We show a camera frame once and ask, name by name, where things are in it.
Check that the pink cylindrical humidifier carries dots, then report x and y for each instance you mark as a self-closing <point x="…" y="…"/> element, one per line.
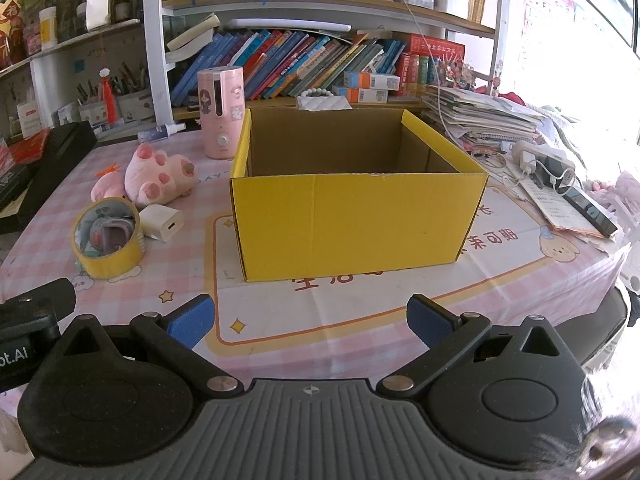
<point x="220" y="110"/>

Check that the long row of leaning books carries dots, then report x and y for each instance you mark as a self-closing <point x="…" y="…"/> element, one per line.
<point x="280" y="60"/>

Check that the white shelf unit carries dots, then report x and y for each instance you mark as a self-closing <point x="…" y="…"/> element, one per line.
<point x="37" y="80"/>

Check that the white bottle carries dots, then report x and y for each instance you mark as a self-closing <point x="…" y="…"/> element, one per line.
<point x="48" y="30"/>

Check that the printed paper leaflet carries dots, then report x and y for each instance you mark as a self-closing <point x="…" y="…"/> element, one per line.
<point x="552" y="210"/>

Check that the black phone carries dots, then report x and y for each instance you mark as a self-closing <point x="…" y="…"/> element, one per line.
<point x="592" y="212"/>

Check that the red boxed book set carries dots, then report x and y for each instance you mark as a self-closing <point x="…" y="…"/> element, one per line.
<point x="430" y="60"/>

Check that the white red label card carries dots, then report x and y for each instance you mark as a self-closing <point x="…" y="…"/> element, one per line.
<point x="30" y="120"/>

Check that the alphabet wall poster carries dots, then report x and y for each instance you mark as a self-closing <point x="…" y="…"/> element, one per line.
<point x="550" y="10"/>

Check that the grey pen holder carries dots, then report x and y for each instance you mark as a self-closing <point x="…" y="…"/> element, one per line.
<point x="92" y="110"/>
<point x="134" y="105"/>

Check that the pink paw plush toy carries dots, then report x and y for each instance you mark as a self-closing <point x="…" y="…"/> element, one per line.
<point x="160" y="170"/>

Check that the yellow tape roll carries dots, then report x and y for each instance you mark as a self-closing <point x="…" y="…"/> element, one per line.
<point x="107" y="262"/>

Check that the orange blue carton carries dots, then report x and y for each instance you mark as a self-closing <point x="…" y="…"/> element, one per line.
<point x="360" y="95"/>
<point x="372" y="80"/>

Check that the white power adapter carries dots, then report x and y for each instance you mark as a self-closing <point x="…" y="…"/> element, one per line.
<point x="535" y="152"/>

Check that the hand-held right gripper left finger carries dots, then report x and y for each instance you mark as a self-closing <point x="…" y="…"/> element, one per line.
<point x="192" y="317"/>

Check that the stack of papers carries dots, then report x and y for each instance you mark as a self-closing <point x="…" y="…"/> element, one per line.
<point x="485" y="115"/>

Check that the pink chick plush toy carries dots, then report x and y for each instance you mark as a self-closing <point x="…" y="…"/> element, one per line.
<point x="107" y="187"/>

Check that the white charger cube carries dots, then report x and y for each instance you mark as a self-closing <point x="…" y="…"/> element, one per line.
<point x="157" y="222"/>

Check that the black textured case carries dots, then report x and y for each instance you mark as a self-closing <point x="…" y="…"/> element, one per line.
<point x="65" y="155"/>

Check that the yellow cardboard box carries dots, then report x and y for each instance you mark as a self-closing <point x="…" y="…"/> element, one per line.
<point x="350" y="225"/>

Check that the white quilted mini purse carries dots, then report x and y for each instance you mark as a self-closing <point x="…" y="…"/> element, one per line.
<point x="325" y="103"/>

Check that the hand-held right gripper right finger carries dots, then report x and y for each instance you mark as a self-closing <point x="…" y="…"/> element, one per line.
<point x="430" y="320"/>

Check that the small spray bottle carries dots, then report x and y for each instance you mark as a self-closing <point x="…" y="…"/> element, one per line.
<point x="157" y="133"/>

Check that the red tassel ornament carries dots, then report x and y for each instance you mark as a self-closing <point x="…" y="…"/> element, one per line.
<point x="109" y="100"/>

